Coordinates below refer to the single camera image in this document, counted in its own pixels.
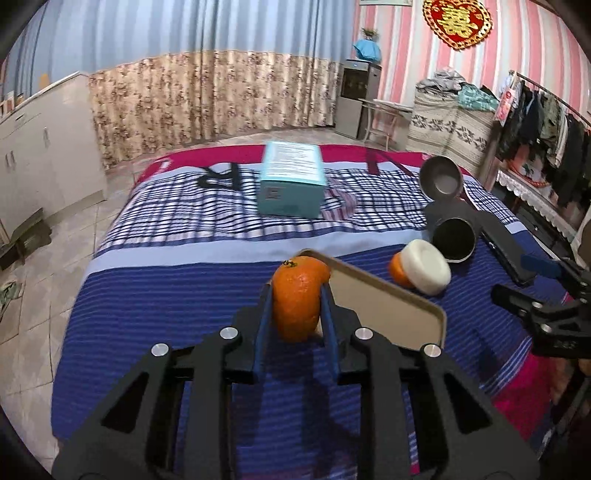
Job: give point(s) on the red heart wall decoration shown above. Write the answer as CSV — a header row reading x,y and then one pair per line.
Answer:
x,y
457,23

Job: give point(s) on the hanging dark clothes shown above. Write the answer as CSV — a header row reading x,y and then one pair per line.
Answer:
x,y
558,147

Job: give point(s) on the pile of clothes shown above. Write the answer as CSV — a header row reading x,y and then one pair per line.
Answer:
x,y
461,92

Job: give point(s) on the black pot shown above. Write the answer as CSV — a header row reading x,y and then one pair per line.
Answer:
x,y
455,237

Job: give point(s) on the dark low stool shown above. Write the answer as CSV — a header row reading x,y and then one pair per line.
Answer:
x,y
27,237

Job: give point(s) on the orange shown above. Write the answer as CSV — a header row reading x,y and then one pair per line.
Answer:
x,y
399,272
298,300

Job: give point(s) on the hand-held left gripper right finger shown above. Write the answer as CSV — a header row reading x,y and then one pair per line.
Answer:
x,y
328,323

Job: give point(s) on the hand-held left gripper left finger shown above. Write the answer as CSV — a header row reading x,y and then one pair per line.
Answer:
x,y
263,323

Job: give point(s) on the beige tray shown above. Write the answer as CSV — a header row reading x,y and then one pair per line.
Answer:
x,y
383,304

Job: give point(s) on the lace covered table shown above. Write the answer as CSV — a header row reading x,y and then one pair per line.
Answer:
x,y
531,191

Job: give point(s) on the blue and floral curtain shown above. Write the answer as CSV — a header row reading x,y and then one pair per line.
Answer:
x,y
207,69

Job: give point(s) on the white round lid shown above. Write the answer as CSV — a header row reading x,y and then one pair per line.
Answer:
x,y
427,267

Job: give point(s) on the blue ornament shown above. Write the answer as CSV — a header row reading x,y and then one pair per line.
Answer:
x,y
368,48

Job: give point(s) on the white cabinet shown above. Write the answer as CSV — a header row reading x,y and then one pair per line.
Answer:
x,y
51,152

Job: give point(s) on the grey metal pot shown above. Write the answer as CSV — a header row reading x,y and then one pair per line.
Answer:
x,y
441,177

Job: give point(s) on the grey water dispenser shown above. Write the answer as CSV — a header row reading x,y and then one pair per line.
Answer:
x,y
355,101

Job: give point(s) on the teal cardboard box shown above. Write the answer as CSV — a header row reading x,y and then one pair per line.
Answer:
x,y
291,184

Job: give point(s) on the black case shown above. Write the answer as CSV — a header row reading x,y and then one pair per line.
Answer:
x,y
508,249

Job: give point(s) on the metal clothes rack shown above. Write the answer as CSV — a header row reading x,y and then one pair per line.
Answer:
x,y
549,92

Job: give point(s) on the cloth on floor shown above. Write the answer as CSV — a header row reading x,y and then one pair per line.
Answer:
x,y
9,297

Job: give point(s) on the patterned cloth covered cabinet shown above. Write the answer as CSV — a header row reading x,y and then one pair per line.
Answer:
x,y
448,134

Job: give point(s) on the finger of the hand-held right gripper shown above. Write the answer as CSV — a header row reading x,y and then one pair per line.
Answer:
x,y
542,266
517,300

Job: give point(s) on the wall poster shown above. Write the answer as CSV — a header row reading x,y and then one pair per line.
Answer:
x,y
385,2

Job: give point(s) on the white folding table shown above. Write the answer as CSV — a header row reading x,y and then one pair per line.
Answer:
x,y
385,110

